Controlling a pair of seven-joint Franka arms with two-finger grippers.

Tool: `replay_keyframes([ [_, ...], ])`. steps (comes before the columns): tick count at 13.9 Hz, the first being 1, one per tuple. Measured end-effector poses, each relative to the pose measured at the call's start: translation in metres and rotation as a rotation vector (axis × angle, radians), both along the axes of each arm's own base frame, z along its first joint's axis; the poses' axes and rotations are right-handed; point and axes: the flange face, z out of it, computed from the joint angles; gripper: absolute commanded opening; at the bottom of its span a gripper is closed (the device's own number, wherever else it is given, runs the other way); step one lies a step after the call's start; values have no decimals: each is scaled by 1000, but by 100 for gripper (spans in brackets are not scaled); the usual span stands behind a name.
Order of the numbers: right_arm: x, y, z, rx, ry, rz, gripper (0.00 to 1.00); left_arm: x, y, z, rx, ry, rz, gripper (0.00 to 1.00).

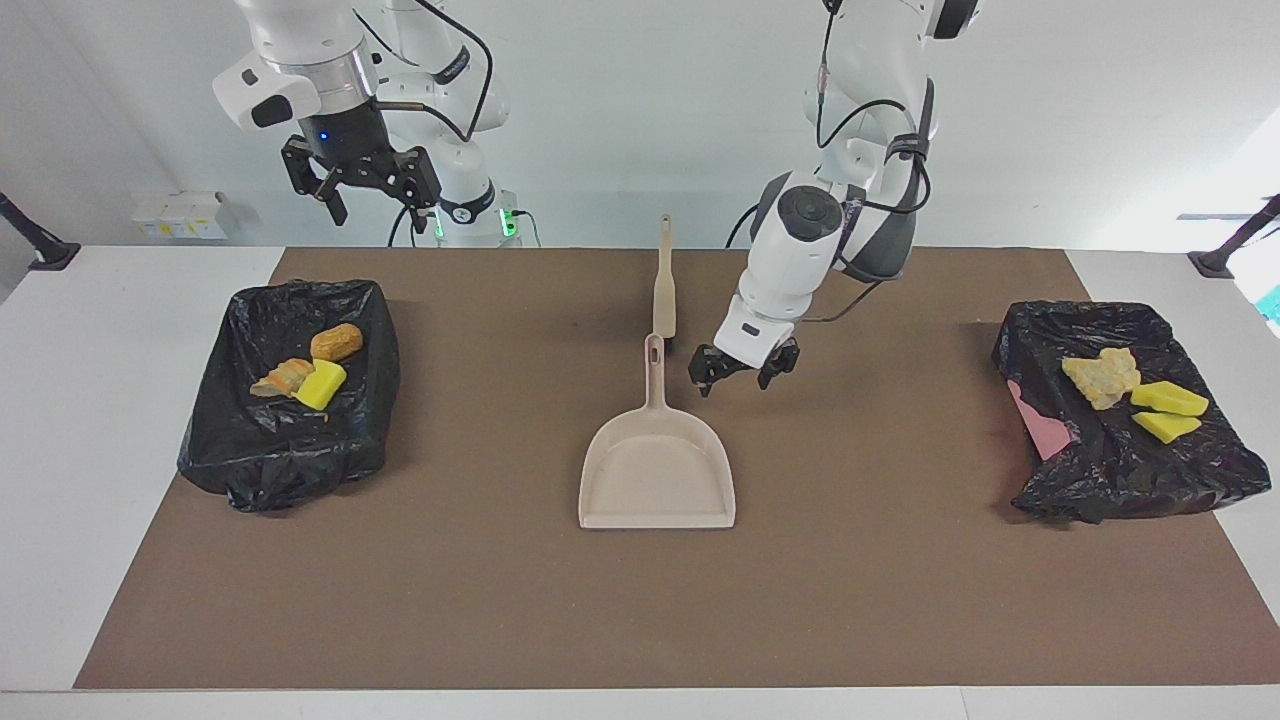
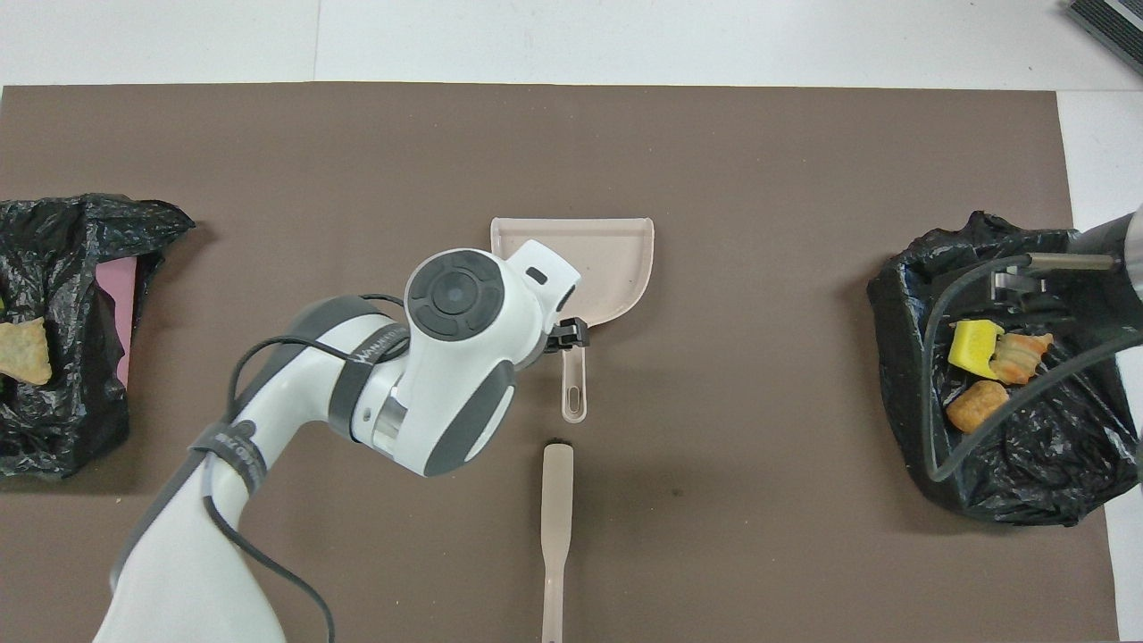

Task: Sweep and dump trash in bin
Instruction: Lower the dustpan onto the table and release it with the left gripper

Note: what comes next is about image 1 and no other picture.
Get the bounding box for orange striped bread piece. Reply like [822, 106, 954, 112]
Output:
[250, 358, 315, 399]

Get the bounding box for pale blocky bread piece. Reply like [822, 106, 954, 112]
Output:
[1060, 358, 1136, 411]

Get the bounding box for yellow sponge piece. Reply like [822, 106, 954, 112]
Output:
[1132, 411, 1203, 444]
[294, 360, 347, 410]
[1130, 380, 1210, 417]

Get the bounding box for beige hand brush black bristles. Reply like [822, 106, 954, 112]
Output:
[652, 214, 678, 353]

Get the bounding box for black camera stand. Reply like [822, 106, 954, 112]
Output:
[0, 190, 81, 271]
[1188, 195, 1280, 279]

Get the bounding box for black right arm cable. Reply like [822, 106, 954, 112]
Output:
[350, 0, 496, 146]

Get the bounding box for brown table mat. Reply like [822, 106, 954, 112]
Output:
[73, 247, 1280, 691]

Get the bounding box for large white wall box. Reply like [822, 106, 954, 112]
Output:
[163, 190, 239, 241]

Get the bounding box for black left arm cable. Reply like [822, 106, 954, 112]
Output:
[800, 0, 936, 326]

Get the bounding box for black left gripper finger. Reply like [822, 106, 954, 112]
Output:
[688, 345, 726, 399]
[757, 338, 801, 392]

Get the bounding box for beige plastic dustpan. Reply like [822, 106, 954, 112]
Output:
[578, 333, 738, 530]

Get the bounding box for black trash bag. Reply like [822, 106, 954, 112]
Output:
[992, 300, 1273, 525]
[177, 279, 401, 514]

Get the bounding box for pink plastic bin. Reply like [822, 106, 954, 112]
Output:
[1005, 378, 1073, 462]

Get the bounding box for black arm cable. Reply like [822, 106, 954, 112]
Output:
[800, 0, 936, 326]
[350, 0, 496, 146]

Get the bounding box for brown bread roll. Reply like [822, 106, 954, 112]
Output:
[310, 323, 364, 363]

